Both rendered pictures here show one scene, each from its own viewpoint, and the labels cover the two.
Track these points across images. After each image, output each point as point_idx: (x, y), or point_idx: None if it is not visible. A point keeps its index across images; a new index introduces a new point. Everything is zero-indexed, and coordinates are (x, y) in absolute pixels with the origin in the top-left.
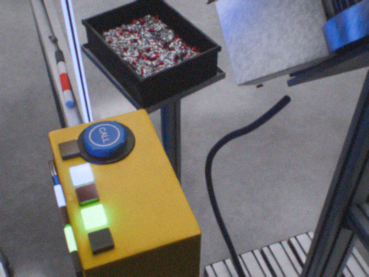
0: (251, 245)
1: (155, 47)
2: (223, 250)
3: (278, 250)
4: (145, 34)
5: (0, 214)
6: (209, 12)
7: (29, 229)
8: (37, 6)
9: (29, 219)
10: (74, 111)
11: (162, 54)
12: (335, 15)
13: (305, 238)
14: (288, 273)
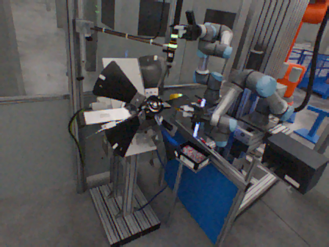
0: (143, 242)
1: (190, 153)
2: (153, 240)
3: (135, 230)
4: (194, 156)
5: (239, 246)
6: None
7: (225, 241)
8: (228, 163)
9: (228, 245)
10: (198, 138)
11: (187, 151)
12: None
13: (125, 236)
14: (132, 222)
